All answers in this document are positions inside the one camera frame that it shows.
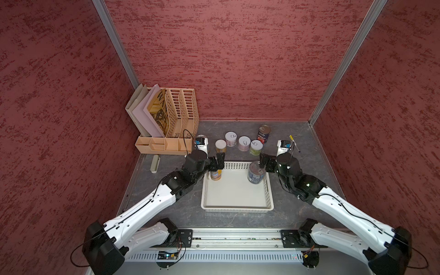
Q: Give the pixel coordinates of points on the beige eraser block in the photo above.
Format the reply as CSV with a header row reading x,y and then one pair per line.
x,y
155,164

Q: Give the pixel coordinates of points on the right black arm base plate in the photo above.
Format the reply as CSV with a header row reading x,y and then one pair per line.
x,y
292,239

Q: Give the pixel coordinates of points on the aluminium front rail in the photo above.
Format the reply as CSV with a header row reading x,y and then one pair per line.
x,y
261,238

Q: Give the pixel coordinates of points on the small pink can middle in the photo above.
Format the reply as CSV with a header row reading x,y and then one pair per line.
x,y
244,143

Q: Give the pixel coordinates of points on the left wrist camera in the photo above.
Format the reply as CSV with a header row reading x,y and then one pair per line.
x,y
201,143

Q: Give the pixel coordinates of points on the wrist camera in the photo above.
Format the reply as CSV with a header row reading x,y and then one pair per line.
x,y
201,143
284,146

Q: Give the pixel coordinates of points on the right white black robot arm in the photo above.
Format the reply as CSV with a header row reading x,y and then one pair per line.
x,y
385,250

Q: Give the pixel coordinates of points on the brown patterned magazine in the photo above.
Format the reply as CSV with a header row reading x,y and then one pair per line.
x,y
157,108

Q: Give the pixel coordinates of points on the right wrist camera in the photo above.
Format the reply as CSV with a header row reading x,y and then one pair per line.
x,y
284,146

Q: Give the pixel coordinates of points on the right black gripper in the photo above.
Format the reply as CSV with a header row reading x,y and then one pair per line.
x,y
271,159

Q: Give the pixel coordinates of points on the yellow white marker pen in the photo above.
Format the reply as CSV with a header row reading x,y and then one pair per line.
x,y
294,145

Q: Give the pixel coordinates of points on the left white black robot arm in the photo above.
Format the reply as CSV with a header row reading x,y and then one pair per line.
x,y
107,245

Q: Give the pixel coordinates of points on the dark red labelled can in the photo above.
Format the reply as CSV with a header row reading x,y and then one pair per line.
x,y
263,133

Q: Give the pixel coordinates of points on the white perforated plastic basket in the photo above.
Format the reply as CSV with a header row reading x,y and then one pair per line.
x,y
234,193

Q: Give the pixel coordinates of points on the yellow labelled tall can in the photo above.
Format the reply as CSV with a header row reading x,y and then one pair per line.
x,y
216,175

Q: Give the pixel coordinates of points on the small pink can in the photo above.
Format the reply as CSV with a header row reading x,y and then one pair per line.
x,y
244,143
231,139

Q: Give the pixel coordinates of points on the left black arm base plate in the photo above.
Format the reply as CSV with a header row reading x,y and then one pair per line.
x,y
182,237

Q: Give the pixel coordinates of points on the small yellow can white lid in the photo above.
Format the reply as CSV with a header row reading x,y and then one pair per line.
x,y
220,146

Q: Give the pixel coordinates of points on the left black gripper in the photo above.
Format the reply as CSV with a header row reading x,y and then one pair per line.
x,y
220,162

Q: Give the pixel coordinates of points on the beige plastic file organizer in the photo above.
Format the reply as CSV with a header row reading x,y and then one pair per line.
x,y
183,125

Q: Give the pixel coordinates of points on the small green can white lid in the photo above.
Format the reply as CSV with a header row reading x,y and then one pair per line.
x,y
256,147

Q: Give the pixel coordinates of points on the small pink can rear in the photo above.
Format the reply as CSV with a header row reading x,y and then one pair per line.
x,y
231,139

